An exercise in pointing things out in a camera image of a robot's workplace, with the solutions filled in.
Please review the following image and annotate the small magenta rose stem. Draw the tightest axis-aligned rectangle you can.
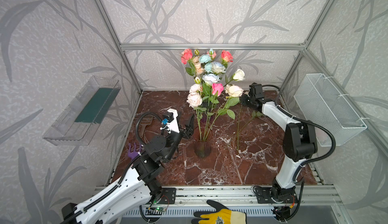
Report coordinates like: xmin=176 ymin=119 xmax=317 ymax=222
xmin=239 ymin=111 xmax=263 ymax=134

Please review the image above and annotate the red glass vase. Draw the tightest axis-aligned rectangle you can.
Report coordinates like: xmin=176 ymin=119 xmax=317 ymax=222
xmin=193 ymin=127 xmax=213 ymax=158

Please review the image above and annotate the large pale pink rose stem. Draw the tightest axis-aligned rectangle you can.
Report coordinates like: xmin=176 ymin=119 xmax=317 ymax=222
xmin=211 ymin=84 xmax=244 ymax=130

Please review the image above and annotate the cream white rose stem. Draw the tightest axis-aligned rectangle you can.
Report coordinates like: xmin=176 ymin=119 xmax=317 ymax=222
xmin=225 ymin=68 xmax=245 ymax=85

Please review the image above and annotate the pale pink flower stem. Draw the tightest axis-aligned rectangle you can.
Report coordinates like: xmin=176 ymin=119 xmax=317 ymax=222
xmin=187 ymin=77 xmax=204 ymax=141

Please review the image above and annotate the hot pink rose stem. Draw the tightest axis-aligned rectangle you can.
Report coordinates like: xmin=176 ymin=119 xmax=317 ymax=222
xmin=203 ymin=83 xmax=224 ymax=141

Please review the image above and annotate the white blue rose stem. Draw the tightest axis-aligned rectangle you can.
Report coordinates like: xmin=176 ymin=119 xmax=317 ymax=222
xmin=211 ymin=62 xmax=226 ymax=75
xmin=202 ymin=73 xmax=220 ymax=123

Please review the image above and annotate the coral pink rose stem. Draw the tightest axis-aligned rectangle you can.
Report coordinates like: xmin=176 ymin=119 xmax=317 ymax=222
xmin=220 ymin=50 xmax=233 ymax=86

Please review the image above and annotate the light blue flower stem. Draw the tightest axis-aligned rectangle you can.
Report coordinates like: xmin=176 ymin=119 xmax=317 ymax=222
xmin=199 ymin=54 xmax=213 ymax=73

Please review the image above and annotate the red pink rose stem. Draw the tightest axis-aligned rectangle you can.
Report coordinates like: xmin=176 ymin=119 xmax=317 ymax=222
xmin=181 ymin=49 xmax=199 ymax=77

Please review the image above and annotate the purple glass vase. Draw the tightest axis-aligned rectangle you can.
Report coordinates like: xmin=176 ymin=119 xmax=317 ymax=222
xmin=201 ymin=102 xmax=212 ymax=110

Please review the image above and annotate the peach flower stem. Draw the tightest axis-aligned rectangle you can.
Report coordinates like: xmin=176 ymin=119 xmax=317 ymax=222
xmin=192 ymin=49 xmax=204 ymax=76

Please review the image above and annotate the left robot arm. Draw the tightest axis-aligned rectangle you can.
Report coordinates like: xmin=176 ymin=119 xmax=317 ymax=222
xmin=62 ymin=109 xmax=195 ymax=224

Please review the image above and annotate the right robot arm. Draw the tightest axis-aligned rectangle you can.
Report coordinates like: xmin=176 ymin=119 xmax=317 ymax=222
xmin=240 ymin=83 xmax=336 ymax=204

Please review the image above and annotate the purple plastic hook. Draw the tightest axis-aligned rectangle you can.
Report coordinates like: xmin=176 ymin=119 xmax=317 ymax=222
xmin=126 ymin=142 xmax=142 ymax=160

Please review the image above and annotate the yellow black work glove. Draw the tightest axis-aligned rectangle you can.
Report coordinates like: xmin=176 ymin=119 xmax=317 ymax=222
xmin=191 ymin=200 xmax=247 ymax=224

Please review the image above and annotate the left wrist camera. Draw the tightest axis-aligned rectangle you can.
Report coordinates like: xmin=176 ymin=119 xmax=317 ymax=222
xmin=160 ymin=108 xmax=180 ymax=134

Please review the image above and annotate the white wire basket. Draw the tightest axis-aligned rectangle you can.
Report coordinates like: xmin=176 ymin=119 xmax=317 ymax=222
xmin=294 ymin=74 xmax=367 ymax=146

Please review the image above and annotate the clear plastic wall tray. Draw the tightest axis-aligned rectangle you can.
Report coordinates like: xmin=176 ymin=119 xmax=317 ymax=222
xmin=43 ymin=76 xmax=121 ymax=146

